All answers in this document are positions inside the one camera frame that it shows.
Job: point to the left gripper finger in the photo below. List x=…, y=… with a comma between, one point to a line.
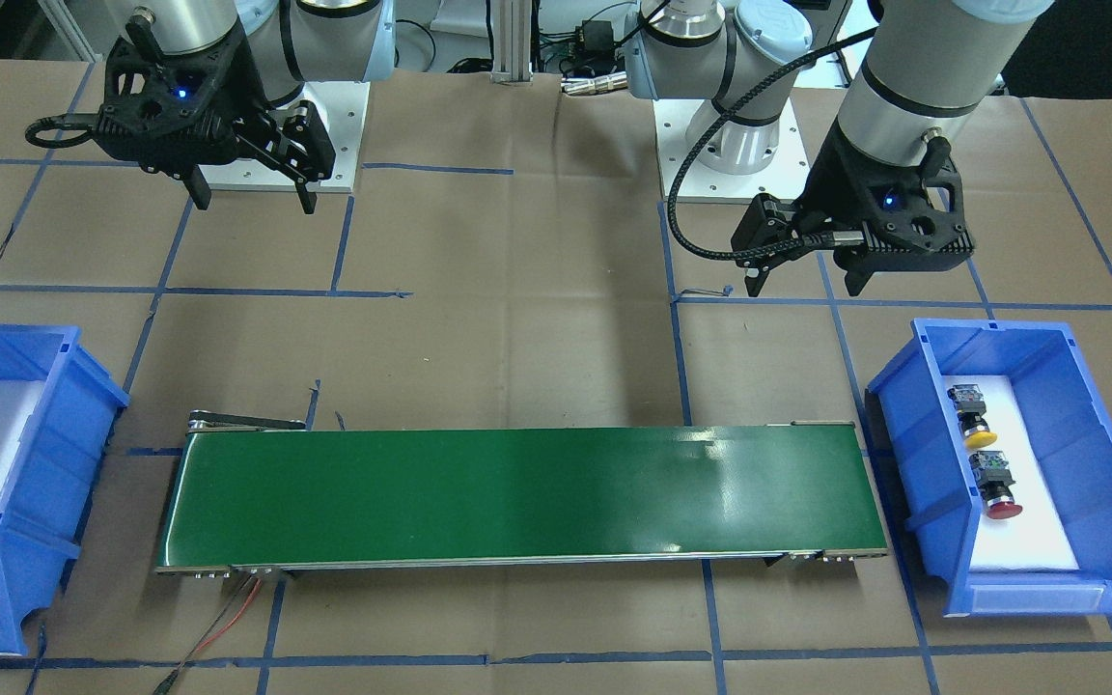
x=858, y=274
x=756, y=275

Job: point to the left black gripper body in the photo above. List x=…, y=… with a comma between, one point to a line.
x=833, y=183

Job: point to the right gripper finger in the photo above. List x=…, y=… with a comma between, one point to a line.
x=307, y=198
x=198, y=189

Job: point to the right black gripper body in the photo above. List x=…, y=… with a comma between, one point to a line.
x=245, y=95

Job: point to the yellow push button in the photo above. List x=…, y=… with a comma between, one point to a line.
x=970, y=406

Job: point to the red push button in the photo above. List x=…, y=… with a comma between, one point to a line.
x=993, y=479

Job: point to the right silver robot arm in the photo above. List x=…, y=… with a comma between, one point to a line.
x=297, y=42

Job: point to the green conveyor belt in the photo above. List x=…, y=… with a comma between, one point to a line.
x=264, y=500

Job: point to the blue bin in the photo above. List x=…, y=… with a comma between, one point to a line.
x=47, y=493
x=1071, y=435

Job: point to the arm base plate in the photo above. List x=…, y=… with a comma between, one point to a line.
x=343, y=107
x=788, y=179

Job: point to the aluminium frame post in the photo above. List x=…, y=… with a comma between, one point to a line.
x=512, y=34

